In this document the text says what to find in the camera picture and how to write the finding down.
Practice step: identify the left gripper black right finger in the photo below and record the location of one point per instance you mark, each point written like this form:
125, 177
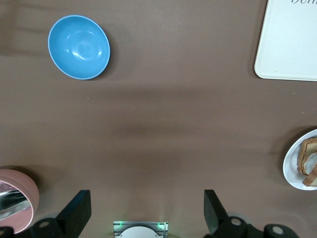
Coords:
218, 220

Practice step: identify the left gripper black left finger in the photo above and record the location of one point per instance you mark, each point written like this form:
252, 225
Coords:
74, 218

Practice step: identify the white round plate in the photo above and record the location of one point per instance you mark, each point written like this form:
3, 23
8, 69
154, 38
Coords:
291, 168

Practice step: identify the plain brown bread slice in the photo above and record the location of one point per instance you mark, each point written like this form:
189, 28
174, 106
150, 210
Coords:
311, 179

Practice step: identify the pink ribbed bowl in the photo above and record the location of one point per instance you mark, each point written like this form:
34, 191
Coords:
27, 186

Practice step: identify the metal ladle spoon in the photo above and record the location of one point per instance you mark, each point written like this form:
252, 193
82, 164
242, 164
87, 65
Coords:
11, 203

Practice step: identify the blue bowl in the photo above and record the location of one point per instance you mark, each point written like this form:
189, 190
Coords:
79, 47

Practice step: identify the cream bear print tray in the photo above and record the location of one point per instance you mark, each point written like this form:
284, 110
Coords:
287, 44

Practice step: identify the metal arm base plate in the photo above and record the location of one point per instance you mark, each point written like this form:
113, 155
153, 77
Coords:
164, 226

